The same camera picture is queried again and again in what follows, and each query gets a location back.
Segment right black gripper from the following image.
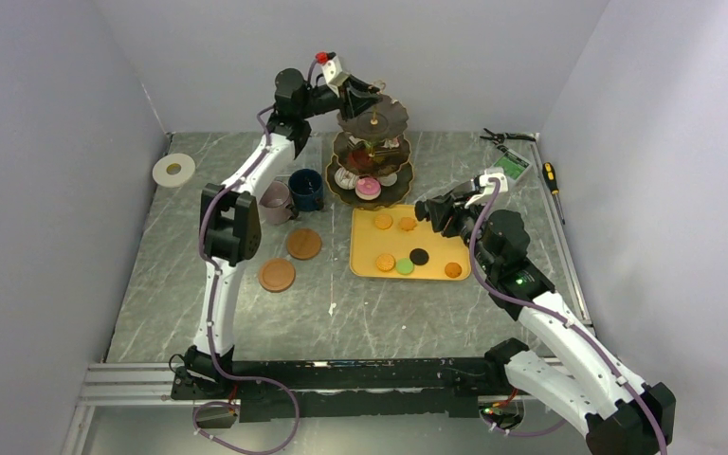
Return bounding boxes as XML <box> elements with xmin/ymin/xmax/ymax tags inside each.
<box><xmin>426</xmin><ymin>191</ymin><xmax>499</xmax><ymax>275</ymax></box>

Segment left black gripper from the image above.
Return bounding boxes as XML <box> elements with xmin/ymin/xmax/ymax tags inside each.
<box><xmin>300</xmin><ymin>76</ymin><xmax>384</xmax><ymax>123</ymax></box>

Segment orange macaron top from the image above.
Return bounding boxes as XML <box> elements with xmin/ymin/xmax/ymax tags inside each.
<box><xmin>373</xmin><ymin>214</ymin><xmax>393</xmax><ymax>230</ymax></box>

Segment orange macaron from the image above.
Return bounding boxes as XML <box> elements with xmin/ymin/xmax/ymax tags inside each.
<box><xmin>373</xmin><ymin>214</ymin><xmax>393</xmax><ymax>230</ymax></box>
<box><xmin>444</xmin><ymin>262</ymin><xmax>463</xmax><ymax>279</ymax></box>

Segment black sandwich cookie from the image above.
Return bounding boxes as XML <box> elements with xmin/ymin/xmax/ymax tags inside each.
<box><xmin>409</xmin><ymin>248</ymin><xmax>429</xmax><ymax>265</ymax></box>

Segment green macaron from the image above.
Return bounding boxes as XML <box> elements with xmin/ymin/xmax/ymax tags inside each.
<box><xmin>394</xmin><ymin>258</ymin><xmax>415</xmax><ymax>276</ymax></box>

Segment pink frosted donut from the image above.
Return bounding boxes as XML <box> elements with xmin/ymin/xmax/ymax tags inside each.
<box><xmin>355</xmin><ymin>176</ymin><xmax>382</xmax><ymax>201</ymax></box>

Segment orange round cookie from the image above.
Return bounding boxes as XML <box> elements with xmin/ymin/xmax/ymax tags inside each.
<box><xmin>375</xmin><ymin>253</ymin><xmax>396</xmax><ymax>272</ymax></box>

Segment three-tier black dessert stand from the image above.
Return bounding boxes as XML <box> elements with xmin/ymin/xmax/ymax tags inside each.
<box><xmin>324</xmin><ymin>94</ymin><xmax>415</xmax><ymax>210</ymax></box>

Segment white chocolate drizzle donut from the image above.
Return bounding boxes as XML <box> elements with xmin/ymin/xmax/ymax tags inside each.
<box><xmin>334</xmin><ymin>168</ymin><xmax>359</xmax><ymax>191</ymax></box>

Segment chocolate triangle cake slice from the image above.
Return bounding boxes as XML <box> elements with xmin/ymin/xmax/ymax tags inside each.
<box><xmin>346</xmin><ymin>150</ymin><xmax>374</xmax><ymax>175</ymax></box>

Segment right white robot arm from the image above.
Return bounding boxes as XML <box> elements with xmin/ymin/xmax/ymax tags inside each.
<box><xmin>414</xmin><ymin>177</ymin><xmax>676</xmax><ymax>454</ymax></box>

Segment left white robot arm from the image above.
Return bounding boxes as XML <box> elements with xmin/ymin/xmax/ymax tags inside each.
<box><xmin>183</xmin><ymin>68</ymin><xmax>382</xmax><ymax>398</ymax></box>

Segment orange waffle cookie left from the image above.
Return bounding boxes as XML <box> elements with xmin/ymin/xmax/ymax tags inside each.
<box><xmin>398</xmin><ymin>217</ymin><xmax>417</xmax><ymax>232</ymax></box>

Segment yellow serving tray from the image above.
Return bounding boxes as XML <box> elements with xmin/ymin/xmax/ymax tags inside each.
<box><xmin>349</xmin><ymin>205</ymin><xmax>471</xmax><ymax>282</ymax></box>

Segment orange macaron right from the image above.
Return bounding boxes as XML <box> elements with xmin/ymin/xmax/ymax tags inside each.
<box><xmin>444</xmin><ymin>262</ymin><xmax>463</xmax><ymax>279</ymax></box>

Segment clear plastic box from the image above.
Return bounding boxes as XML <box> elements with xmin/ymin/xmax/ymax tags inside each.
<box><xmin>300</xmin><ymin>134</ymin><xmax>324</xmax><ymax>172</ymax></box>

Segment dark blue mug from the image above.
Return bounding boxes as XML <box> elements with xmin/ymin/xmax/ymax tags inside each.
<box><xmin>287</xmin><ymin>169</ymin><xmax>324</xmax><ymax>212</ymax></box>

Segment green white device box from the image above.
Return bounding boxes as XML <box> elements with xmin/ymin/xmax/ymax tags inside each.
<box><xmin>493</xmin><ymin>148</ymin><xmax>534</xmax><ymax>184</ymax></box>

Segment black pliers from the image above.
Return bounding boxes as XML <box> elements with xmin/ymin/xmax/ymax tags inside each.
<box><xmin>479</xmin><ymin>128</ymin><xmax>537</xmax><ymax>146</ymax></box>

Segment wooden coaster far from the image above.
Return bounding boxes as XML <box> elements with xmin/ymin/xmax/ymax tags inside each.
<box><xmin>286</xmin><ymin>228</ymin><xmax>322</xmax><ymax>261</ymax></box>

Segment wooden coaster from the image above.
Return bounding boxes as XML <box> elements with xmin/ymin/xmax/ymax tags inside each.
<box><xmin>258</xmin><ymin>258</ymin><xmax>297</xmax><ymax>293</ymax></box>
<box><xmin>286</xmin><ymin>228</ymin><xmax>322</xmax><ymax>261</ymax></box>

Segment yellow black screwdriver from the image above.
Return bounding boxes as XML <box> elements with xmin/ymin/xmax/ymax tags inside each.
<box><xmin>542</xmin><ymin>162</ymin><xmax>566</xmax><ymax>226</ymax></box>

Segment mauve mug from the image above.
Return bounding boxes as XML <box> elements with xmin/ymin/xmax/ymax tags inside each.
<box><xmin>259</xmin><ymin>181</ymin><xmax>299</xmax><ymax>226</ymax></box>

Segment wooden coaster near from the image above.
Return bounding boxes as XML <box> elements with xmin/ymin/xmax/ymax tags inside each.
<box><xmin>258</xmin><ymin>258</ymin><xmax>297</xmax><ymax>293</ymax></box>

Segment white tape roll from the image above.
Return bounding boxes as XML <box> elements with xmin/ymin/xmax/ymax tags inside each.
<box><xmin>152</xmin><ymin>153</ymin><xmax>196</xmax><ymax>188</ymax></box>

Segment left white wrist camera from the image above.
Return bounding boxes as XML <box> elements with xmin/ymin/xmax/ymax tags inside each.
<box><xmin>315</xmin><ymin>52</ymin><xmax>351</xmax><ymax>98</ymax></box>

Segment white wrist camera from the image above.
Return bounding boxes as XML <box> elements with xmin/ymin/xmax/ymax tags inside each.
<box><xmin>464</xmin><ymin>168</ymin><xmax>509</xmax><ymax>208</ymax></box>
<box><xmin>315</xmin><ymin>52</ymin><xmax>351</xmax><ymax>98</ymax></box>

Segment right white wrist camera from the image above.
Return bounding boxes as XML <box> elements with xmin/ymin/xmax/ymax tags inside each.
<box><xmin>464</xmin><ymin>168</ymin><xmax>509</xmax><ymax>208</ymax></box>

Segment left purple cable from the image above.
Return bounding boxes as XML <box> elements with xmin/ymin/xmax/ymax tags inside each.
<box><xmin>191</xmin><ymin>59</ymin><xmax>324</xmax><ymax>455</ymax></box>

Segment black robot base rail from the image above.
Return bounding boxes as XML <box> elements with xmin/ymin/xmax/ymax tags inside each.
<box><xmin>171</xmin><ymin>338</ymin><xmax>528</xmax><ymax>423</ymax></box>

